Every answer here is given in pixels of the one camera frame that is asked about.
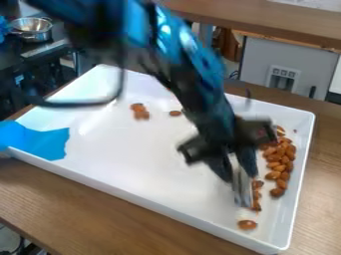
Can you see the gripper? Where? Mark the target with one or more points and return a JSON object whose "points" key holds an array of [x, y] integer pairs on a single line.
{"points": [[217, 136]]}

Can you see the grey tool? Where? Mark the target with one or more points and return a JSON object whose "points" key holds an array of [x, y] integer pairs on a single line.
{"points": [[243, 192]]}

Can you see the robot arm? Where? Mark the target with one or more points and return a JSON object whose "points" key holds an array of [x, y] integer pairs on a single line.
{"points": [[177, 56]]}

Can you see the pile of brown bits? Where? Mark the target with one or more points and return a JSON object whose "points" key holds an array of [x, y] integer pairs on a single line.
{"points": [[279, 159], [141, 111]]}

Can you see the brown bit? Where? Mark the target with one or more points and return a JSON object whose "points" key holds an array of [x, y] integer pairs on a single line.
{"points": [[247, 224]]}

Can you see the white tray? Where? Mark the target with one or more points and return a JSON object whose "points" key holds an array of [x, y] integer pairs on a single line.
{"points": [[133, 156]]}

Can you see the grey cabinet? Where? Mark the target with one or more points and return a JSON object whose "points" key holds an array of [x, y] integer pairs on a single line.
{"points": [[288, 66]]}

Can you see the wooden desk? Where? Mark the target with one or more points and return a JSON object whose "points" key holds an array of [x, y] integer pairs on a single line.
{"points": [[275, 20]]}

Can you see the blue tape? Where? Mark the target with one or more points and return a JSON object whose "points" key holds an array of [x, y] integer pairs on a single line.
{"points": [[35, 141]]}

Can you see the silver pot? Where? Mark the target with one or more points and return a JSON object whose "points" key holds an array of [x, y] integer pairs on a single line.
{"points": [[31, 28]]}

